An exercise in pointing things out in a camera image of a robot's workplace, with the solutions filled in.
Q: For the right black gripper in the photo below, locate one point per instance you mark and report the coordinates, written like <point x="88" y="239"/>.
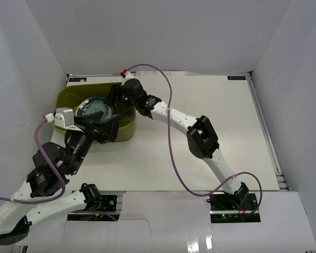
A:
<point x="117" y="91"/>

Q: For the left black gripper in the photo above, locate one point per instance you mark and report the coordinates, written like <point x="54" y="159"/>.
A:
<point x="95" y="130"/>

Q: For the small green blue patterned plate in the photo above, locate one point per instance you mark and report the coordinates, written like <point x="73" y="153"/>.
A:
<point x="95" y="106"/>

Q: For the white plate with teal rim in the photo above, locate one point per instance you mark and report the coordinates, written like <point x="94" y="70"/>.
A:
<point x="110" y="112"/>

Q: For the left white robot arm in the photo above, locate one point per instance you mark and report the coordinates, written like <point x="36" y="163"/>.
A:
<point x="41" y="196"/>

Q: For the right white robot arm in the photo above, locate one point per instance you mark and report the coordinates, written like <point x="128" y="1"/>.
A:
<point x="202" y="139"/>

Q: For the papers at back edge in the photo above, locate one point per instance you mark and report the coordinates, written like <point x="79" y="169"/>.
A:
<point x="157" y="73"/>

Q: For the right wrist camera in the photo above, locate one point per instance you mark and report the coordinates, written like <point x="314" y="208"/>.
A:
<point x="126" y="75"/>

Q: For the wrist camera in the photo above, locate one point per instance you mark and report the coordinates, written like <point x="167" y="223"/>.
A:
<point x="126" y="75"/>
<point x="64" y="118"/>

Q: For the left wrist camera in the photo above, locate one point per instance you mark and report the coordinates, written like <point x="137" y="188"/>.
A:
<point x="64" y="118"/>

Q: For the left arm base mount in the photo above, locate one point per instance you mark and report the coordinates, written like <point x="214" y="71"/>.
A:
<point x="103" y="209"/>

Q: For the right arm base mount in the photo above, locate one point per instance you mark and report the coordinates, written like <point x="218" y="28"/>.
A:
<point x="223" y="210"/>

